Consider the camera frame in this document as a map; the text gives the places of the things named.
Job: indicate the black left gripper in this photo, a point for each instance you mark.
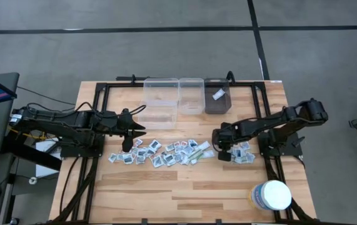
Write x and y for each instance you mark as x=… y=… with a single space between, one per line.
x=124 y=125

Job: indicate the large clear plastic bin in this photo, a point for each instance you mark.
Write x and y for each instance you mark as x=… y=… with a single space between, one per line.
x=168 y=107

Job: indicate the white tape roll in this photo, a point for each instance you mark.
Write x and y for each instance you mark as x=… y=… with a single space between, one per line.
x=29 y=180

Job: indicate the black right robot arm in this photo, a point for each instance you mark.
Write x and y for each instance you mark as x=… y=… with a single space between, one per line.
x=269 y=122

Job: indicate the black aluminium table frame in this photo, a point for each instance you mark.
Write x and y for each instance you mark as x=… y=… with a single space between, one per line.
x=118 y=84

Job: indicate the dark grey plastic bin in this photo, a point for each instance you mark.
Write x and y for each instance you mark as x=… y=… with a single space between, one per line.
x=211 y=106

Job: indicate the small clear plastic bin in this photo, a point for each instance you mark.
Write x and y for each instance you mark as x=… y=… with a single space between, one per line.
x=186 y=90

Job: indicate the black desk beam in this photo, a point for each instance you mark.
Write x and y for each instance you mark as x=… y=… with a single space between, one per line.
x=31 y=153

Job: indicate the white packet dark print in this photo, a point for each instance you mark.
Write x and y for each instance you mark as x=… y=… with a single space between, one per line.
x=237 y=152
x=138 y=142
x=155 y=145
x=141 y=153
x=157 y=161
x=169 y=159
x=193 y=143
x=128 y=159

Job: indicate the white box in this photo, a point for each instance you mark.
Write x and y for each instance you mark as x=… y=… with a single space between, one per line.
x=45 y=170

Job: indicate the black bar clamp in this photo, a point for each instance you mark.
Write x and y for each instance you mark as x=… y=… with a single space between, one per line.
x=133 y=78

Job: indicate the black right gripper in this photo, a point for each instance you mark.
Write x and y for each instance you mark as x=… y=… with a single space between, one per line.
x=225 y=136

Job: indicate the black hook clamp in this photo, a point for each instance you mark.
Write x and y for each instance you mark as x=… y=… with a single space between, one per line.
x=230 y=76

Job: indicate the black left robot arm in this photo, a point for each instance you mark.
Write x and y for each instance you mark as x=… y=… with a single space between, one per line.
x=72 y=123

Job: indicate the white table label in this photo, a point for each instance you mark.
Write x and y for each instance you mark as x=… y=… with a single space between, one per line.
x=276 y=81

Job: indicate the green-striped bandage wrapper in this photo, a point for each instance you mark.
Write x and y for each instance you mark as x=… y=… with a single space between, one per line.
x=196 y=154

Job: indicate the white-lidded round jar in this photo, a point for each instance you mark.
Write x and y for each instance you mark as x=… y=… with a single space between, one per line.
x=273 y=195

